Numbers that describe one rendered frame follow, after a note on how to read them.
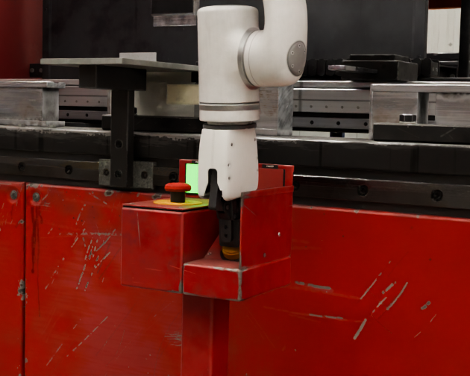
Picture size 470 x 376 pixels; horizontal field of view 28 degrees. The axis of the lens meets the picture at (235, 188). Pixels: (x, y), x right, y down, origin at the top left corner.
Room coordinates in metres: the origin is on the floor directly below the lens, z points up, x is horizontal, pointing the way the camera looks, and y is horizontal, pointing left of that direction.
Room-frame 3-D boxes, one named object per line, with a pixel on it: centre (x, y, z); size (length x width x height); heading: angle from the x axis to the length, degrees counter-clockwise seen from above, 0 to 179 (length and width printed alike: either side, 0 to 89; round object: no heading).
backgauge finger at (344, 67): (1.81, -0.24, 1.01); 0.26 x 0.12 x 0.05; 149
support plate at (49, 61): (1.71, 0.20, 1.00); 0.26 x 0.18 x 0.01; 149
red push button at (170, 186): (1.38, 0.08, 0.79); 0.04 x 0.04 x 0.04
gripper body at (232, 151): (1.31, 0.01, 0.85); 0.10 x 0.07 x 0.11; 151
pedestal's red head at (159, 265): (1.36, 0.04, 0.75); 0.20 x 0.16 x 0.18; 61
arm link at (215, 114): (1.31, 0.01, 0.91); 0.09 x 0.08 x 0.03; 151
